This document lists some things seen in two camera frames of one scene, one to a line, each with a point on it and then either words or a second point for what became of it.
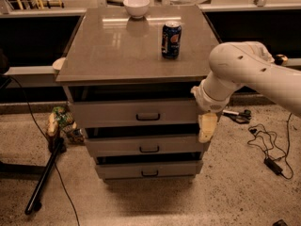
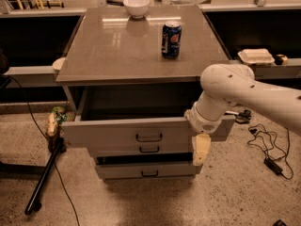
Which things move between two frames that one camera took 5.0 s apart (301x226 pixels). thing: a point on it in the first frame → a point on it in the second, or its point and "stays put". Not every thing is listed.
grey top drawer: [134, 113] → [133, 131]
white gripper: [209, 102] → [202, 122]
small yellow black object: [280, 59] stays put
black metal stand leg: [55, 146] stays put
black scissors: [243, 117] stays put
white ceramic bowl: [135, 7] stays put
